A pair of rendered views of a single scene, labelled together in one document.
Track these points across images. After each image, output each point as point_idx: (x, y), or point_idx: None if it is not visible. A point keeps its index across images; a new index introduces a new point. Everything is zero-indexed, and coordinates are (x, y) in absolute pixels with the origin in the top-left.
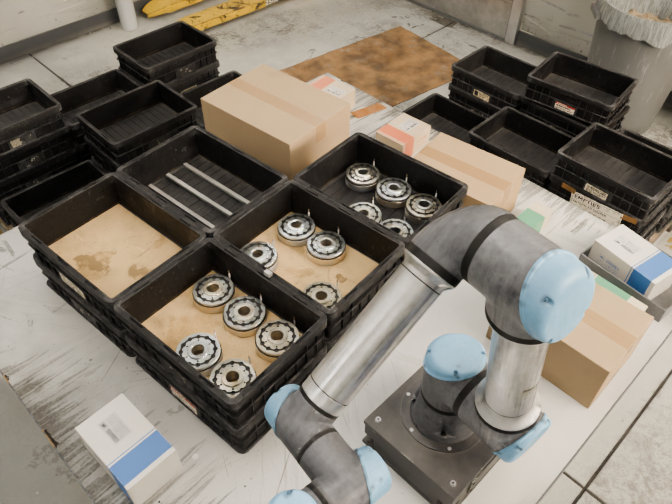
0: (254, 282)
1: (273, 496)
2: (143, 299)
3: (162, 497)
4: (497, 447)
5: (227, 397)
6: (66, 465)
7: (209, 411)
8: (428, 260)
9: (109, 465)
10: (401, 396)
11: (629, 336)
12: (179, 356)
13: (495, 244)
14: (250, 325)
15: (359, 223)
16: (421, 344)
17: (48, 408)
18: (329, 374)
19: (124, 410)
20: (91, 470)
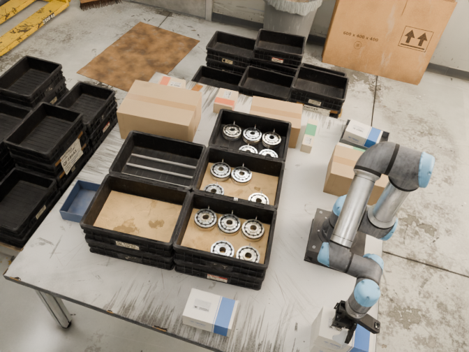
0: (226, 206)
1: (284, 301)
2: (180, 236)
3: (236, 326)
4: (382, 235)
5: (262, 264)
6: (174, 337)
7: (243, 276)
8: (373, 171)
9: (213, 323)
10: (316, 232)
11: None
12: (226, 255)
13: (401, 157)
14: (237, 228)
15: (257, 158)
16: (299, 206)
17: (146, 315)
18: (346, 231)
19: (199, 295)
20: (194, 332)
